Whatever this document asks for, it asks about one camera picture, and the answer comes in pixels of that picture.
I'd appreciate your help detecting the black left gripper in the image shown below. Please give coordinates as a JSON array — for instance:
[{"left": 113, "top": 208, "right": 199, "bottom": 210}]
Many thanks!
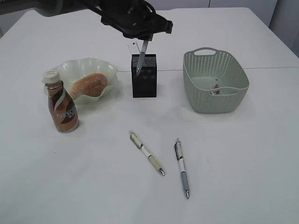
[{"left": 101, "top": 5, "right": 173, "bottom": 41}]

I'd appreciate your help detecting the clear plastic ruler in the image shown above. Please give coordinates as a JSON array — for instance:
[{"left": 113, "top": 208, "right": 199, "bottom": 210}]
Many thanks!
[{"left": 128, "top": 42, "right": 141, "bottom": 55}]

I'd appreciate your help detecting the blue clip pen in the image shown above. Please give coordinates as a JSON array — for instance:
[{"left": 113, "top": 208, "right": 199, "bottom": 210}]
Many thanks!
[{"left": 136, "top": 40, "right": 149, "bottom": 76}]

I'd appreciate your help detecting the sugared bread roll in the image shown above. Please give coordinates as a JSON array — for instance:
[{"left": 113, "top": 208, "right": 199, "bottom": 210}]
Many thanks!
[{"left": 70, "top": 73, "right": 108, "bottom": 99}]

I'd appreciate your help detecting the large paper ball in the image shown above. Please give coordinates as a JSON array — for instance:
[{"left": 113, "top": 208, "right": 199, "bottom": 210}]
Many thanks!
[{"left": 210, "top": 84, "right": 220, "bottom": 95}]

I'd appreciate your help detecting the yellow clip pen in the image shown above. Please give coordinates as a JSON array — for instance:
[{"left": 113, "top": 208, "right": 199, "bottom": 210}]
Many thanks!
[{"left": 129, "top": 131, "right": 165, "bottom": 176}]

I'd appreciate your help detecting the brown coffee bottle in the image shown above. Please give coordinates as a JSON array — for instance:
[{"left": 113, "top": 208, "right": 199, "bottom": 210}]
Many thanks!
[{"left": 43, "top": 70, "right": 79, "bottom": 133}]

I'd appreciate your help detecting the black clip pen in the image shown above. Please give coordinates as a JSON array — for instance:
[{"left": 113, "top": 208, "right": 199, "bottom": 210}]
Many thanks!
[{"left": 174, "top": 138, "right": 190, "bottom": 199}]

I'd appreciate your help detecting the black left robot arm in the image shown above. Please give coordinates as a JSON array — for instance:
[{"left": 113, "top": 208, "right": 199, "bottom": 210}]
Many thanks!
[{"left": 0, "top": 0, "right": 173, "bottom": 41}]

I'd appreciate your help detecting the black mesh pen holder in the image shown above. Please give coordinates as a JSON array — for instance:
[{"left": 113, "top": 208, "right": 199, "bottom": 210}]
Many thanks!
[{"left": 131, "top": 54, "right": 157, "bottom": 98}]

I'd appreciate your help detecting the green wavy glass plate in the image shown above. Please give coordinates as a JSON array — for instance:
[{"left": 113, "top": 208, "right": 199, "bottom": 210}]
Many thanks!
[{"left": 53, "top": 57, "right": 118, "bottom": 105}]

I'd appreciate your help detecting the green plastic basket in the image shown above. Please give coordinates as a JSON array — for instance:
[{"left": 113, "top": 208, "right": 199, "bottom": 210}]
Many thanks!
[{"left": 183, "top": 47, "right": 249, "bottom": 113}]

